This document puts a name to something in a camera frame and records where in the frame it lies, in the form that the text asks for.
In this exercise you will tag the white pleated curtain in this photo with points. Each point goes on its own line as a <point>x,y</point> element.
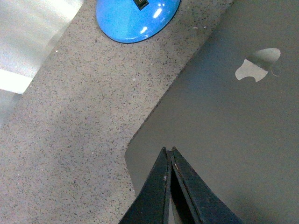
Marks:
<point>29,31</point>

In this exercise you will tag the grey laptop computer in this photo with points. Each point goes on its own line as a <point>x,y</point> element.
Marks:
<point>233,113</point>

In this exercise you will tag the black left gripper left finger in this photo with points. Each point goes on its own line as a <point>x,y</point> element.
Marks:
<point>151,206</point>

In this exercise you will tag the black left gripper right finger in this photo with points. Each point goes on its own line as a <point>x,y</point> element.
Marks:
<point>204,205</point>

